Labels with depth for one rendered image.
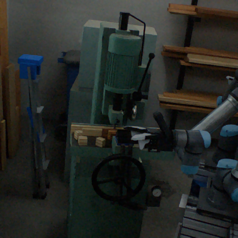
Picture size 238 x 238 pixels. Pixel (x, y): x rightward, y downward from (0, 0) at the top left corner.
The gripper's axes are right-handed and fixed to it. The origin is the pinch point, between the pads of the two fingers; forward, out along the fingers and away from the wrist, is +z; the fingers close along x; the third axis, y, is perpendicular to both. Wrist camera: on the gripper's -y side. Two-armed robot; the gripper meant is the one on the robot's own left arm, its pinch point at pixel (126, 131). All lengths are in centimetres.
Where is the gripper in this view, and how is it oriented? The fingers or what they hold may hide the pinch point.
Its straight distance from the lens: 153.0
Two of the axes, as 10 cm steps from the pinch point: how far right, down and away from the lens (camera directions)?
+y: -0.9, 9.7, 2.3
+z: -9.8, -0.5, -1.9
